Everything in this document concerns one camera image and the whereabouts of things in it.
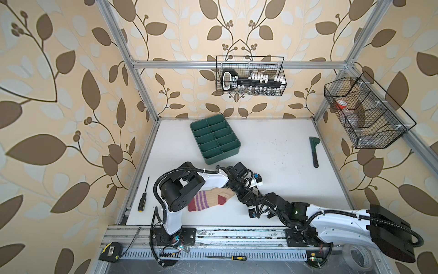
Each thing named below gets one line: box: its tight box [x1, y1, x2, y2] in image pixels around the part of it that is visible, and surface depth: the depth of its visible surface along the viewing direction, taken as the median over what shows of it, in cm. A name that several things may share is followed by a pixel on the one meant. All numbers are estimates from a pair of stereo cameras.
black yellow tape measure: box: [98, 241, 123, 263], surface depth 70 cm
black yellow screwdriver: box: [137, 176, 150, 213], surface depth 84 cm
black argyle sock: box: [252, 186, 260, 196], surface depth 89 cm
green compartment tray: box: [189, 114, 242, 165], surface depth 105 cm
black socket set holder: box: [221, 68, 286, 96], surface depth 86 cm
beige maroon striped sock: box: [187, 187, 236, 212], surface depth 86 cm
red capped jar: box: [335, 99, 348, 110], surface depth 84 cm
